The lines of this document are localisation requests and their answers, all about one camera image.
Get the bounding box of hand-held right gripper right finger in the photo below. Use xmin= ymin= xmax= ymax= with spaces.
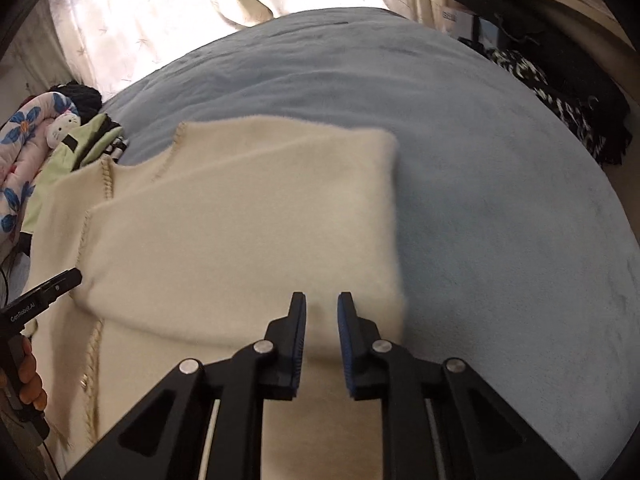
xmin=337 ymin=291 xmax=581 ymax=480

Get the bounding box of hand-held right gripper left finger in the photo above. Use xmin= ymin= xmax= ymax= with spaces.
xmin=65 ymin=291 xmax=307 ymax=480

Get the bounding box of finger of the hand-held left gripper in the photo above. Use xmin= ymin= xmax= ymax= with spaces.
xmin=34 ymin=268 xmax=84 ymax=307

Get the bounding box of cream fleece garment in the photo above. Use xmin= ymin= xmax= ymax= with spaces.
xmin=20 ymin=115 xmax=408 ymax=480

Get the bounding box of person's left hand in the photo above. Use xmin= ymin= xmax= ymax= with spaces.
xmin=9 ymin=336 xmax=49 ymax=411

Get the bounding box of white cat plush toy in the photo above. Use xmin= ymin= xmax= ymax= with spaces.
xmin=42 ymin=110 xmax=84 ymax=149

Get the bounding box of floral quilt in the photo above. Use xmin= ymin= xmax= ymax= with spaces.
xmin=0 ymin=92 xmax=77 ymax=235

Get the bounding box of black knit hat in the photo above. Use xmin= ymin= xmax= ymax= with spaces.
xmin=50 ymin=80 xmax=104 ymax=117

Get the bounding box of blue bed blanket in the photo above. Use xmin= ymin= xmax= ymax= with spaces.
xmin=100 ymin=7 xmax=637 ymax=480

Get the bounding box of white sheer curtain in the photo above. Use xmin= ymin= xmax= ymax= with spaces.
xmin=47 ymin=0 xmax=451 ymax=106

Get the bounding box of black and white patterned cloth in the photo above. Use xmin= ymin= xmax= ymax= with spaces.
xmin=487 ymin=47 xmax=603 ymax=157

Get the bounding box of white box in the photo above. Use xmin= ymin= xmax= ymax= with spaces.
xmin=440 ymin=5 xmax=472 ymax=37

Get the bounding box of black and white clothing pile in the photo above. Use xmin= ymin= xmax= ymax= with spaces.
xmin=495 ymin=7 xmax=634 ymax=167

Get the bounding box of wooden shelf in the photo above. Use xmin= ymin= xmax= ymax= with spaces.
xmin=445 ymin=0 xmax=637 ymax=52

